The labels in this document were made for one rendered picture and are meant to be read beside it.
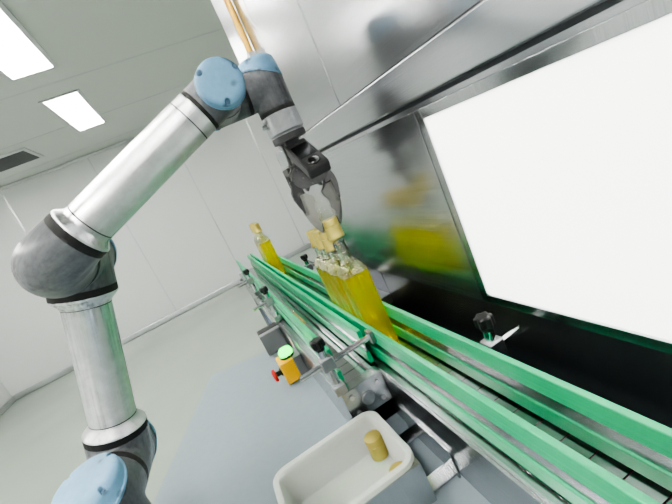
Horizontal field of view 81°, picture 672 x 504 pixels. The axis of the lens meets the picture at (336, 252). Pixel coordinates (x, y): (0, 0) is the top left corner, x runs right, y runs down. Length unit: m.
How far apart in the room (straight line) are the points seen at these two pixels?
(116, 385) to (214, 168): 5.96
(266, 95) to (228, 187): 5.91
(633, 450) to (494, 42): 0.46
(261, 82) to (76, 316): 0.55
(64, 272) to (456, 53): 0.63
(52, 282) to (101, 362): 0.21
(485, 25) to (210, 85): 0.38
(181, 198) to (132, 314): 1.95
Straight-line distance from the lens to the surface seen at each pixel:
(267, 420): 1.15
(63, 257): 0.69
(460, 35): 0.55
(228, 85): 0.66
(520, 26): 0.50
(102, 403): 0.90
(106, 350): 0.87
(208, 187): 6.68
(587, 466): 0.47
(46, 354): 7.25
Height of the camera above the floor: 1.31
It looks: 13 degrees down
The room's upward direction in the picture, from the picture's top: 24 degrees counter-clockwise
